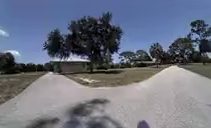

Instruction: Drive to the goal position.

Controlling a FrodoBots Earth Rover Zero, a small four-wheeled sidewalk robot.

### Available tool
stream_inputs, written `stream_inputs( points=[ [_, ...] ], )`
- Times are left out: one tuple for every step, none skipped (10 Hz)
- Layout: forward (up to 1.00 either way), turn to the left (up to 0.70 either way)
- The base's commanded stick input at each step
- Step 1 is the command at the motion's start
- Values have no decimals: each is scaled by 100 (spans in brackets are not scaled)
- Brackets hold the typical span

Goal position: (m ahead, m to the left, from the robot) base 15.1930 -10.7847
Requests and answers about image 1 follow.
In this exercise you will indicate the grey building with pale roof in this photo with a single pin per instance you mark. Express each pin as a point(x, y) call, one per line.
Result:
point(69, 66)

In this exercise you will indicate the row of trees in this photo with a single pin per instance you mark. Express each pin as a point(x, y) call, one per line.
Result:
point(6, 63)

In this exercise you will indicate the tall thin-trunked tree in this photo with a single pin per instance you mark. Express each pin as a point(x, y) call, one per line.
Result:
point(203, 33)

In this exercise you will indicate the robot's own part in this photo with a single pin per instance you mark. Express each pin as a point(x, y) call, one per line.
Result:
point(143, 124)

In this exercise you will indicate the dry grass field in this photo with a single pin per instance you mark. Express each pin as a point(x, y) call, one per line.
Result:
point(119, 76)
point(203, 70)

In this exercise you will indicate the dry grass patch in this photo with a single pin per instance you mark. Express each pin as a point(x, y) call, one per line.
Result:
point(9, 86)

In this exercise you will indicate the broad round tree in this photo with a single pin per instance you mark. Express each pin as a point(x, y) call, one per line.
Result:
point(181, 48)

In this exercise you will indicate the pale grey concrete path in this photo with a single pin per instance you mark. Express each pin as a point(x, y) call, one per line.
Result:
point(166, 96)

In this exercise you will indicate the large dark broad tree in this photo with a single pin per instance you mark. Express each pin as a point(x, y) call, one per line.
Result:
point(89, 36)

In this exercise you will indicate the low long building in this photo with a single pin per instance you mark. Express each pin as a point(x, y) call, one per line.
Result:
point(144, 62)

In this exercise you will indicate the low spreading tree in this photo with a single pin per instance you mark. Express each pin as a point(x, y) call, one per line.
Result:
point(143, 55)
point(128, 56)

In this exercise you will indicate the slim round-topped tree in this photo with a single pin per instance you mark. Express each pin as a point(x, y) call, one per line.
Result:
point(156, 50)

